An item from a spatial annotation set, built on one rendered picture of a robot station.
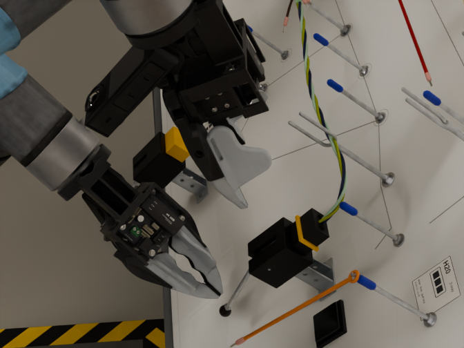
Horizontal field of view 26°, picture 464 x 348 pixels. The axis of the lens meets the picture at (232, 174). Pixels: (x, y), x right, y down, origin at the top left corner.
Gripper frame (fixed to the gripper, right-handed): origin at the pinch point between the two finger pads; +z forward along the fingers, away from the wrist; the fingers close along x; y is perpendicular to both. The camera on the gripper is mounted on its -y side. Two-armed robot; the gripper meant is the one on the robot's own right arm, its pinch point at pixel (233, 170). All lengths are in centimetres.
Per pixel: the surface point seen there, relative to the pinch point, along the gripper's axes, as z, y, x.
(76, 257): 105, -88, 98
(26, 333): 99, -96, 73
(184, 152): 19.6, -15.1, 27.2
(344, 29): 15.5, 9.7, 35.3
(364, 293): 17.3, 7.1, -5.1
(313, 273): 16.5, 2.0, -1.4
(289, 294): 21.8, -2.6, 1.0
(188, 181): 25.4, -17.2, 27.7
